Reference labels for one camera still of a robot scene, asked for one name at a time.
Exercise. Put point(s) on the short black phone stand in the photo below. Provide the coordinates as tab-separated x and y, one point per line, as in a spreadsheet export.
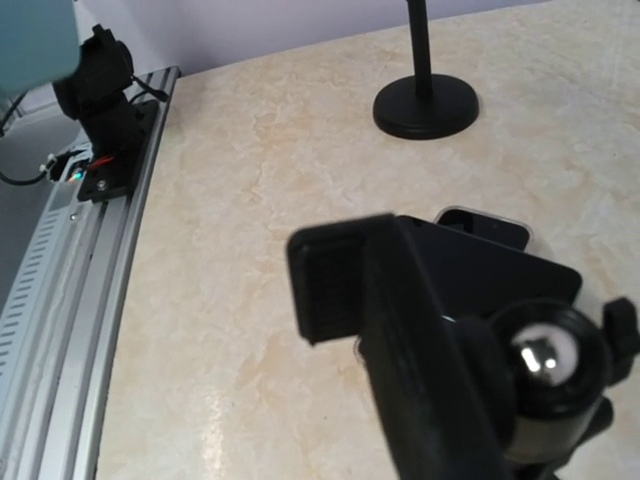
425	105

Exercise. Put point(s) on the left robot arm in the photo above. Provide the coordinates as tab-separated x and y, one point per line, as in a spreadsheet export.
116	110

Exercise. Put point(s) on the black phone crossing stack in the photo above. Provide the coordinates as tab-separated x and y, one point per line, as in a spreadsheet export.
473	276

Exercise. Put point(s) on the tall black clamp phone stand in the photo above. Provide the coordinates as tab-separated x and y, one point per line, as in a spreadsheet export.
510	396

